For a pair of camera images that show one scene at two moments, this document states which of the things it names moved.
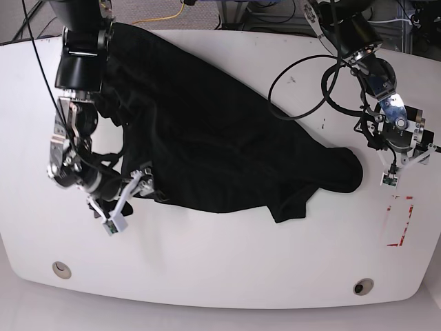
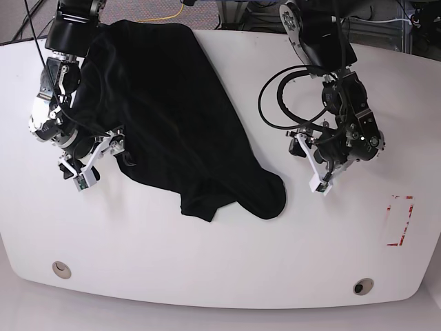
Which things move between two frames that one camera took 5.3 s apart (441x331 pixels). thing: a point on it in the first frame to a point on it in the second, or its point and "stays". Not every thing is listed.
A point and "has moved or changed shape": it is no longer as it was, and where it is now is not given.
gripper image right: [410, 146] to [329, 154]
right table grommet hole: [363, 286] stays
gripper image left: [108, 194] to [78, 162]
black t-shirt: [204, 139] has moved or changed shape
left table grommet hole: [61, 269] stays
